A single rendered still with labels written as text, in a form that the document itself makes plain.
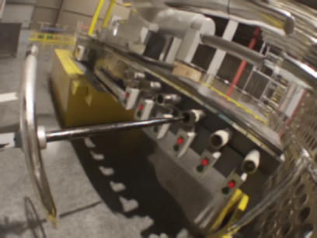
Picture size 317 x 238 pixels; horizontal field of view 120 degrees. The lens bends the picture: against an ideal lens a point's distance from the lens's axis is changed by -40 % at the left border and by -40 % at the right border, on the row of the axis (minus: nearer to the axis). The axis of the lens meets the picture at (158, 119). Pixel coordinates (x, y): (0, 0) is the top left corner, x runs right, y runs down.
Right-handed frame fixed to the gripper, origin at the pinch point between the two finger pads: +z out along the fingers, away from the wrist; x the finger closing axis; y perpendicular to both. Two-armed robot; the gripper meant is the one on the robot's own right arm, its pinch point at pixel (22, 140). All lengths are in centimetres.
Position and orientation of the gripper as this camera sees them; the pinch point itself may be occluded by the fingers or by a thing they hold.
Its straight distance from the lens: 35.8
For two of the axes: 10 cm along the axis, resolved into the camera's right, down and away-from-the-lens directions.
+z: 6.7, -0.8, 7.4
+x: 7.2, -2.0, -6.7
